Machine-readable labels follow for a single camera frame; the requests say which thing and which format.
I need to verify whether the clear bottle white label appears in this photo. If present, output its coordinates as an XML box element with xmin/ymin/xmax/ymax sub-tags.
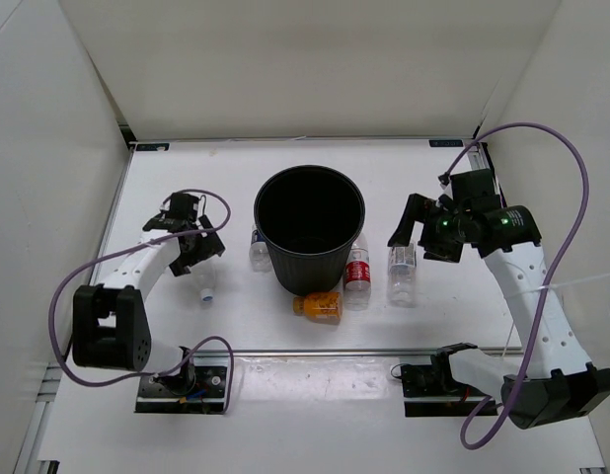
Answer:
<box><xmin>387</xmin><ymin>241</ymin><xmax>417</xmax><ymax>307</ymax></box>

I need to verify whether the black plastic waste bin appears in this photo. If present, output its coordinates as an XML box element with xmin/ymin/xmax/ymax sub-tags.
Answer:
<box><xmin>254</xmin><ymin>165</ymin><xmax>365</xmax><ymax>296</ymax></box>

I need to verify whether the orange juice bottle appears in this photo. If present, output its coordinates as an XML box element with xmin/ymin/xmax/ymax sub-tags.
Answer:
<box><xmin>292</xmin><ymin>291</ymin><xmax>343</xmax><ymax>324</ymax></box>

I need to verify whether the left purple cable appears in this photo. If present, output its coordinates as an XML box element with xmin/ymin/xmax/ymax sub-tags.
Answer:
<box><xmin>47</xmin><ymin>189</ymin><xmax>235</xmax><ymax>414</ymax></box>

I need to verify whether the clear plastic bottle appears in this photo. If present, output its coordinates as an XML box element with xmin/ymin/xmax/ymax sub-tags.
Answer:
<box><xmin>191</xmin><ymin>260</ymin><xmax>216</xmax><ymax>303</ymax></box>

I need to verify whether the clear bottle red label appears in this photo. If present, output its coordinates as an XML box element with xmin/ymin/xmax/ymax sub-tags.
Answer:
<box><xmin>343</xmin><ymin>233</ymin><xmax>371</xmax><ymax>310</ymax></box>

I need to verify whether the clear bottle blue label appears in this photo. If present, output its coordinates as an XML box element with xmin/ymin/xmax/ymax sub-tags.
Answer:
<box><xmin>249</xmin><ymin>225</ymin><xmax>271</xmax><ymax>273</ymax></box>

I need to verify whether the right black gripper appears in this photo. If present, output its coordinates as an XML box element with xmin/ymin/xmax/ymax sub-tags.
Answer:
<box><xmin>387</xmin><ymin>194</ymin><xmax>470</xmax><ymax>264</ymax></box>

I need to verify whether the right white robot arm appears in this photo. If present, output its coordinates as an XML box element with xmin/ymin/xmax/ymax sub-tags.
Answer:
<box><xmin>388</xmin><ymin>169</ymin><xmax>610</xmax><ymax>430</ymax></box>

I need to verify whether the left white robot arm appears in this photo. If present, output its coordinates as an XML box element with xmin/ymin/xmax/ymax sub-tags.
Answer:
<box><xmin>72</xmin><ymin>191</ymin><xmax>225</xmax><ymax>395</ymax></box>

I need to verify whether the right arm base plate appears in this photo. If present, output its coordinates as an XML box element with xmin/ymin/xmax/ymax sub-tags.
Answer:
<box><xmin>390</xmin><ymin>355</ymin><xmax>486</xmax><ymax>419</ymax></box>

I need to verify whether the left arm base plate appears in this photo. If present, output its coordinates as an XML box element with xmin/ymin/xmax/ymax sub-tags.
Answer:
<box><xmin>134</xmin><ymin>353</ymin><xmax>232</xmax><ymax>415</ymax></box>

